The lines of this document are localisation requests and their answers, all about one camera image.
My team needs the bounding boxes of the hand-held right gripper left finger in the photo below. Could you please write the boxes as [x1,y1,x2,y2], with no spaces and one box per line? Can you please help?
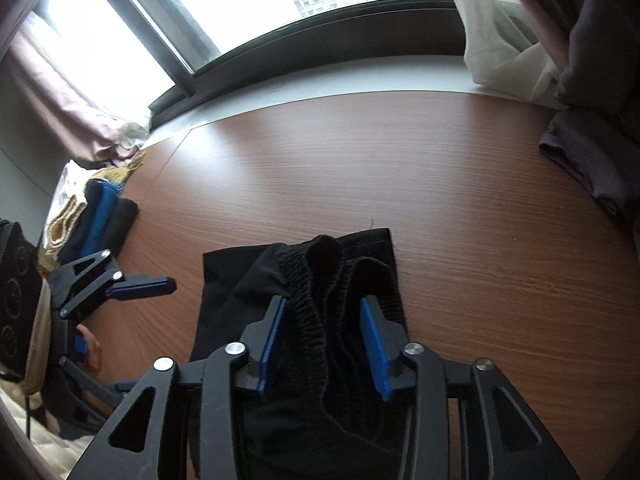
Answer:
[67,296,289,480]

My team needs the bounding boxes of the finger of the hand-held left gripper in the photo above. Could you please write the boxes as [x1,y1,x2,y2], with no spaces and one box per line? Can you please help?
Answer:
[59,356,132,417]
[49,248,177,319]

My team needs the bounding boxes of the cream pants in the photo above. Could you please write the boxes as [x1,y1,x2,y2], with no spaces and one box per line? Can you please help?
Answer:
[44,160,94,252]

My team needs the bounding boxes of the stack of folded clothes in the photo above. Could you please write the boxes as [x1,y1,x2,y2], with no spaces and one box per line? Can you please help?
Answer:
[37,150,147,274]

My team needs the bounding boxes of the dark grey curtain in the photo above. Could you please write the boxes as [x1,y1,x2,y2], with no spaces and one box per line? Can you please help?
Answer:
[537,0,640,257]

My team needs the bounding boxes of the navy pants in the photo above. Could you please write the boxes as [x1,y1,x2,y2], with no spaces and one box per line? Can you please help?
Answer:
[59,180,109,262]

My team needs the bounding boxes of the pink curtain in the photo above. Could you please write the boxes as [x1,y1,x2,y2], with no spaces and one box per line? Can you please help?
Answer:
[492,0,592,67]
[4,10,146,167]

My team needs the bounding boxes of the grey window sill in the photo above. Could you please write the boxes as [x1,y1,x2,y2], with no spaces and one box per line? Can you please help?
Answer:
[145,52,567,147]

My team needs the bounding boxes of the blue pants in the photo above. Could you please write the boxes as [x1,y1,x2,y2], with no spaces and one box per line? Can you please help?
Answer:
[79,185,119,259]

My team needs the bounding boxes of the white sheer curtain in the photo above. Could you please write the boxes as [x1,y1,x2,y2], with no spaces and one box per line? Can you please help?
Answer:
[107,117,154,162]
[447,0,569,109]

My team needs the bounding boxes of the person's left hand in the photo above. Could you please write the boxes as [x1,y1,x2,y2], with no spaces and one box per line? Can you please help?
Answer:
[76,326,104,380]

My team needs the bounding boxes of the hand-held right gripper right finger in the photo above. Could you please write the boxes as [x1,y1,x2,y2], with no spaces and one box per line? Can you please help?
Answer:
[360,296,583,480]

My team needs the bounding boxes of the black pants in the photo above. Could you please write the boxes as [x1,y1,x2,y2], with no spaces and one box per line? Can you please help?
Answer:
[187,227,416,480]
[96,197,140,262]

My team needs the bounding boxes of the dark window frame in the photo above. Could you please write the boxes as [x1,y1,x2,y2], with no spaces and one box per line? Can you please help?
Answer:
[77,0,469,112]

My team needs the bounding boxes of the folded black pants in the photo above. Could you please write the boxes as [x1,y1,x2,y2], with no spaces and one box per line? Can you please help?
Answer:
[96,197,140,262]

